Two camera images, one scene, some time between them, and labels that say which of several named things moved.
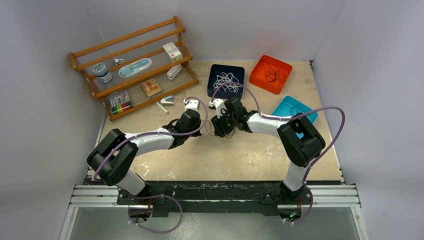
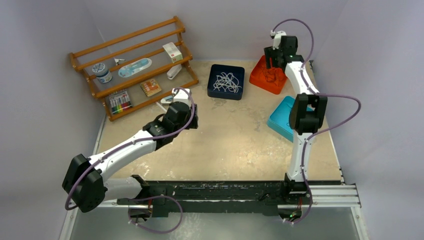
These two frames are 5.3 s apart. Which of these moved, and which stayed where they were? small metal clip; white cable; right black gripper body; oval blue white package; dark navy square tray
Moved: right black gripper body
Stayed: oval blue white package; small metal clip; white cable; dark navy square tray
